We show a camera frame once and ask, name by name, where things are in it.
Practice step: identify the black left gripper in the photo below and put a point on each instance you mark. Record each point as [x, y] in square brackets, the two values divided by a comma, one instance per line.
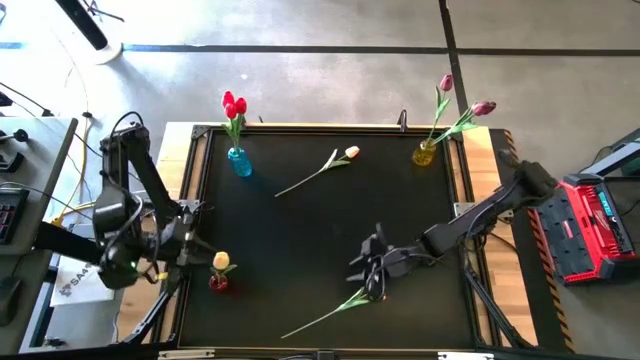
[175, 242]

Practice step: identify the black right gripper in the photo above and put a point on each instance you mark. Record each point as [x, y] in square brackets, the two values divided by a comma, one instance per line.
[395, 262]

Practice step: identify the white artificial tulip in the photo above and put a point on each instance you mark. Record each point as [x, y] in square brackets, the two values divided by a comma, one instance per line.
[352, 304]
[221, 260]
[351, 151]

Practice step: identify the purple artificial tulip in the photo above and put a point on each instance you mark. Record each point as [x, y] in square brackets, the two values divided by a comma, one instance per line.
[483, 107]
[446, 82]

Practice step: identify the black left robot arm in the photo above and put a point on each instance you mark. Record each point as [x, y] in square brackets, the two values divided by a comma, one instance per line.
[145, 170]

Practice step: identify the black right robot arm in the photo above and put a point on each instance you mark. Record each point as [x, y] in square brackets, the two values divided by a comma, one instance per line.
[475, 220]

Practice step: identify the small red glass vase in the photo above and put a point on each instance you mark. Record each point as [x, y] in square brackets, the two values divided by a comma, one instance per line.
[218, 285]

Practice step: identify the blue glass bottle vase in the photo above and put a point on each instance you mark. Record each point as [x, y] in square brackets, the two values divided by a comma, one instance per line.
[241, 164]

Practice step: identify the yellow glass bottle vase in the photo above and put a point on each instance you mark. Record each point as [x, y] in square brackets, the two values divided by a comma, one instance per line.
[422, 155]

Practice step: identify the yellow tape tag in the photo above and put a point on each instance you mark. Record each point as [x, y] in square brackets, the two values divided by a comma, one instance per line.
[161, 276]

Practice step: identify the black desk support beam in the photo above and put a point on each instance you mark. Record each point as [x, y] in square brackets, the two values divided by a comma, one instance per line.
[70, 242]

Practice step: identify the white printed bag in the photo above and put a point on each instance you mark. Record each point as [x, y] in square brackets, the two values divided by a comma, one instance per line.
[75, 290]

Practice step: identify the black table clamp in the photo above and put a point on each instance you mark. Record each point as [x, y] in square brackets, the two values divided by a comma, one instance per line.
[402, 121]

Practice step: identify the black hazard striped ramp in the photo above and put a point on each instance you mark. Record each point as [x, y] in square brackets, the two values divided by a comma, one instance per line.
[537, 300]

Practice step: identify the grey desk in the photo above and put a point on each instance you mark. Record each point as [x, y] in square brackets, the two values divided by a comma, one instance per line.
[40, 165]

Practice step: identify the black keyboard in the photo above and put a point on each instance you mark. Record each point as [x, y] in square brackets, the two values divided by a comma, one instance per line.
[10, 215]

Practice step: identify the black computer mouse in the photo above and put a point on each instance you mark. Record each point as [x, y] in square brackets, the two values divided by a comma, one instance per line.
[7, 300]

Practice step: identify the black desk knob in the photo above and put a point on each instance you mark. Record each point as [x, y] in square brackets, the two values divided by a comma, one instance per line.
[20, 135]

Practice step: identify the red black tool case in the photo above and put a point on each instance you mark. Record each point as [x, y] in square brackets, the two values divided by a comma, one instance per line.
[575, 235]

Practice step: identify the black pole white base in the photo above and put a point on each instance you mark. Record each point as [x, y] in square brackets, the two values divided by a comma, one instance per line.
[85, 25]

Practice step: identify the grey equipment case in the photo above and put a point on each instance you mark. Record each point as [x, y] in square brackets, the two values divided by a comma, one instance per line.
[622, 152]

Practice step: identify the silver metal bracket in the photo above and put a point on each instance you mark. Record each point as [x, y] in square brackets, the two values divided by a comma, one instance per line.
[465, 356]
[185, 354]

